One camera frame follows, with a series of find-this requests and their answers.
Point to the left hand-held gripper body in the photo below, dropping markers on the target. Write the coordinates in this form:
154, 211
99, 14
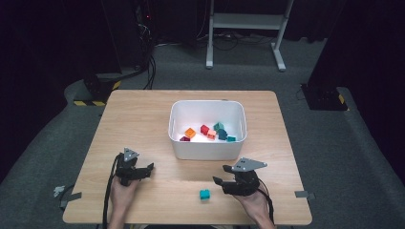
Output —
126, 168

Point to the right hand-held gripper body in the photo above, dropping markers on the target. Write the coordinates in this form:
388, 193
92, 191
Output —
245, 184

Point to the green toy block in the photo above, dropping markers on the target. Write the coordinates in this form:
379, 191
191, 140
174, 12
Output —
218, 126

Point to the red toy block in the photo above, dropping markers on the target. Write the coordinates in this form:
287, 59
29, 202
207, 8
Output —
204, 129

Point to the crimson toy block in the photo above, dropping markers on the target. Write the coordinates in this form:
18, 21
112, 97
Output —
184, 139

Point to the orange toy block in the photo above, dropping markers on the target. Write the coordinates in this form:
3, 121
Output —
190, 133

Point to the white plastic bin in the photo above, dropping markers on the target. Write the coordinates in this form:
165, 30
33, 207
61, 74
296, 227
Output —
207, 111

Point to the person's right hand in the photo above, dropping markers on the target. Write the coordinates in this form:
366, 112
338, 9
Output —
254, 206

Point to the person's left hand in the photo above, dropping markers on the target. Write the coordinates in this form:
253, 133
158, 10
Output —
122, 194

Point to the grey tape strip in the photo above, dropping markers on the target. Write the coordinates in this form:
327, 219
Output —
305, 194
71, 197

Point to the black yellow-striped stand base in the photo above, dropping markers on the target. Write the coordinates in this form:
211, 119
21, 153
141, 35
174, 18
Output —
95, 89
323, 98

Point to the dark equipment rack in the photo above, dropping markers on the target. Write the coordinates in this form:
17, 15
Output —
137, 31

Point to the dark curtain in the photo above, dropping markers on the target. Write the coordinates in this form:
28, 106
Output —
366, 47
47, 47

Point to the white metal stand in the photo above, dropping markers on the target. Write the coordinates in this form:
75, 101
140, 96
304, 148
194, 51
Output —
248, 21

